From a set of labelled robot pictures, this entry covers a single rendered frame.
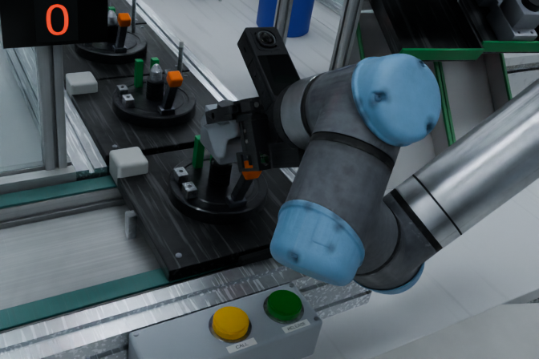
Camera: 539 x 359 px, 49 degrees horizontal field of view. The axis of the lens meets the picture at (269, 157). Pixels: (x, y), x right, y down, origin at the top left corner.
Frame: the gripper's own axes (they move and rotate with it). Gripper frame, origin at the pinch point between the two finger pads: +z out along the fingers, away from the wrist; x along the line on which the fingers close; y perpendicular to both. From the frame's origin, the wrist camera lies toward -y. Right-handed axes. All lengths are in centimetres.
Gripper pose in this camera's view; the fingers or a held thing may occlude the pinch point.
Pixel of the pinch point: (225, 114)
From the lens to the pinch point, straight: 78.3
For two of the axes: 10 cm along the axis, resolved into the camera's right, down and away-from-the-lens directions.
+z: -4.8, 0.4, 8.8
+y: 1.6, 9.9, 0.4
